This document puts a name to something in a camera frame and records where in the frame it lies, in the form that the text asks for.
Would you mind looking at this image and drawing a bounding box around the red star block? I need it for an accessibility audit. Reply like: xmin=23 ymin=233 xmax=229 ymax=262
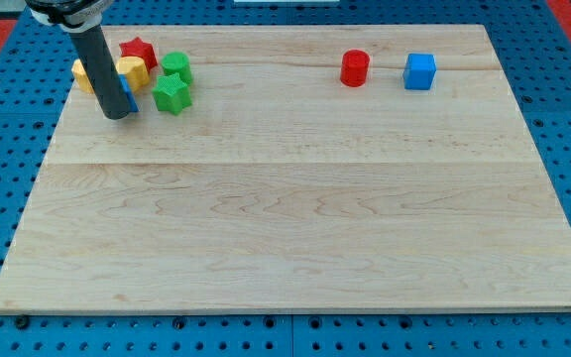
xmin=119 ymin=37 xmax=158 ymax=71

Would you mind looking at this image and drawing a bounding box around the green cylinder block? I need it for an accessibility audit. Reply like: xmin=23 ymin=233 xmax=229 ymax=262
xmin=161 ymin=52 xmax=193 ymax=85

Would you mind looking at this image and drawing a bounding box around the black and white wrist mount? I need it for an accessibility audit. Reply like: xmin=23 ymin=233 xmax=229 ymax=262
xmin=26 ymin=0 xmax=114 ymax=33

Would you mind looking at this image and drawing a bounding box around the yellow heart block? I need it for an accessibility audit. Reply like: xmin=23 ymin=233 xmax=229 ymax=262
xmin=116 ymin=57 xmax=151 ymax=92

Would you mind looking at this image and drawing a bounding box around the blue block behind rod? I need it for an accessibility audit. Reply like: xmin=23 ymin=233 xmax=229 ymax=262
xmin=119 ymin=74 xmax=139 ymax=112

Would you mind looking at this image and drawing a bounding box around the blue cube block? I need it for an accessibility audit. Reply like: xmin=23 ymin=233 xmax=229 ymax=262
xmin=402 ymin=53 xmax=437 ymax=90

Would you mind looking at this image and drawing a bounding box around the yellow block behind rod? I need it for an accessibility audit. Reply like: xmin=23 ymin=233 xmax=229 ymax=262
xmin=71 ymin=59 xmax=94 ymax=94

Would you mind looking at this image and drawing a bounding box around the red cylinder block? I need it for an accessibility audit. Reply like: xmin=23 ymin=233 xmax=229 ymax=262
xmin=340 ymin=49 xmax=370 ymax=87

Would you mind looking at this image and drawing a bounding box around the green star block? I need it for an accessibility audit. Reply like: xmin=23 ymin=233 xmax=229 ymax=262
xmin=152 ymin=73 xmax=192 ymax=115

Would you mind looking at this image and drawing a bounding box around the wooden board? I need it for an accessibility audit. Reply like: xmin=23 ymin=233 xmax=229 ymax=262
xmin=0 ymin=25 xmax=571 ymax=315

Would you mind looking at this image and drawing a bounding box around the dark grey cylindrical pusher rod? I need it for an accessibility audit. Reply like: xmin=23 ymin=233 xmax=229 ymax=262
xmin=69 ymin=25 xmax=131 ymax=120

